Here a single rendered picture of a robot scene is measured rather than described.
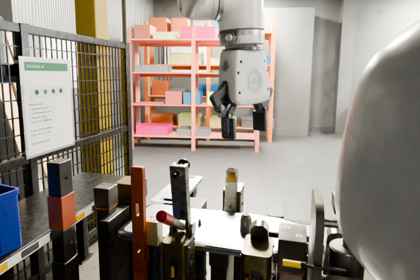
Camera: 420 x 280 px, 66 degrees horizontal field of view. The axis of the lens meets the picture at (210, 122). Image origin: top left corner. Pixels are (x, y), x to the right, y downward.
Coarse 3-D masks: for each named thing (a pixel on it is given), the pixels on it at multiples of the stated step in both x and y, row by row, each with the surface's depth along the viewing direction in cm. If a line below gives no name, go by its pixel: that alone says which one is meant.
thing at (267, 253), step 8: (248, 240) 66; (256, 240) 66; (272, 240) 66; (248, 248) 63; (256, 248) 63; (264, 248) 63; (272, 248) 64; (240, 256) 63; (248, 256) 61; (256, 256) 61; (264, 256) 60; (272, 256) 66; (248, 264) 61; (256, 264) 61; (264, 264) 60; (248, 272) 61; (256, 272) 61; (264, 272) 61; (272, 272) 64
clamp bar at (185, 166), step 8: (184, 160) 72; (176, 168) 68; (184, 168) 68; (176, 176) 67; (184, 176) 68; (176, 184) 69; (184, 184) 69; (176, 192) 70; (184, 192) 70; (176, 200) 71; (184, 200) 70; (176, 208) 71; (184, 208) 71; (176, 216) 72; (184, 216) 71
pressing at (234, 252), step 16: (160, 208) 99; (192, 208) 99; (128, 224) 88; (208, 224) 88; (224, 224) 88; (272, 224) 89; (304, 224) 89; (208, 240) 80; (224, 240) 80; (240, 240) 80
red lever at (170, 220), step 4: (160, 212) 61; (164, 212) 61; (156, 216) 61; (160, 216) 60; (164, 216) 61; (168, 216) 62; (172, 216) 64; (160, 220) 61; (164, 220) 60; (168, 220) 62; (172, 220) 64; (176, 220) 67; (168, 224) 64; (172, 224) 66; (176, 224) 67; (180, 224) 69; (184, 224) 72; (180, 228) 71; (184, 228) 73
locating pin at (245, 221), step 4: (244, 216) 83; (248, 216) 83; (240, 220) 84; (244, 220) 83; (248, 220) 83; (240, 224) 84; (244, 224) 83; (248, 224) 83; (240, 228) 84; (244, 228) 83; (248, 228) 83; (244, 232) 83; (248, 232) 83
